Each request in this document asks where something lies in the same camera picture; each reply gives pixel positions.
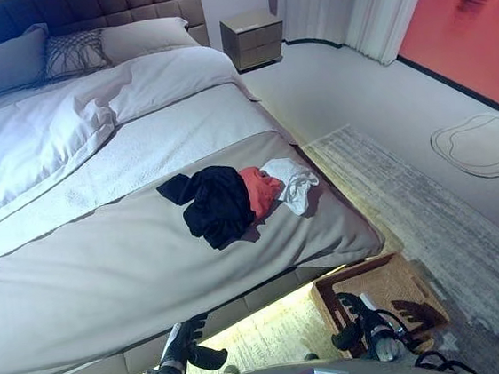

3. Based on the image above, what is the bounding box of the woven wicker basket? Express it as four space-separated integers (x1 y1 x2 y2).
305 246 454 364

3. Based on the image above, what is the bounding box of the white curtain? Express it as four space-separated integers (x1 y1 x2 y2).
276 0 447 77

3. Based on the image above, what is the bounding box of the grey nightstand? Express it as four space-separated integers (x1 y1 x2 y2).
218 6 289 76

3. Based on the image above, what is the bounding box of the black garment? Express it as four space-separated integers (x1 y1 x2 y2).
154 162 261 257

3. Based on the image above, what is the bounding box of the white garment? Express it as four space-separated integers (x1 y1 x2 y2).
258 153 324 221

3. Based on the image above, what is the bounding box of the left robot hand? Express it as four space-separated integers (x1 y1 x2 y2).
159 310 230 374

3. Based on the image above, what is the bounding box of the grey patterned area rug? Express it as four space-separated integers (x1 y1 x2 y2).
27 107 499 374

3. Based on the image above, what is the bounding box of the red-orange garment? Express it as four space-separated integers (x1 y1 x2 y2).
237 163 288 227

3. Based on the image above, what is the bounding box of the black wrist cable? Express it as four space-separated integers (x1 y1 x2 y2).
411 345 478 374

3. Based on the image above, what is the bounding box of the tufted beige headboard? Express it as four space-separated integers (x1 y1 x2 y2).
0 0 211 69

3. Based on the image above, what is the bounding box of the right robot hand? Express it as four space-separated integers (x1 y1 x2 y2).
326 288 383 353

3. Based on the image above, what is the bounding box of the patterned fringed cushion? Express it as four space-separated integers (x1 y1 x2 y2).
39 28 115 83

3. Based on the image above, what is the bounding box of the beige pillow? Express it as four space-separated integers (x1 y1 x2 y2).
96 14 202 69

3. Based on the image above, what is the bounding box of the grey bed runner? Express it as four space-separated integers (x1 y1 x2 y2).
0 118 398 374

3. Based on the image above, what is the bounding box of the white duvet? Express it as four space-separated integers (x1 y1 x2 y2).
0 42 260 223

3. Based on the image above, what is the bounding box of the small white floor mat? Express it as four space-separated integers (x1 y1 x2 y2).
427 112 499 185

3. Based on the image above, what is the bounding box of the large bed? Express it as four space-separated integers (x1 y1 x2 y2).
0 0 400 374

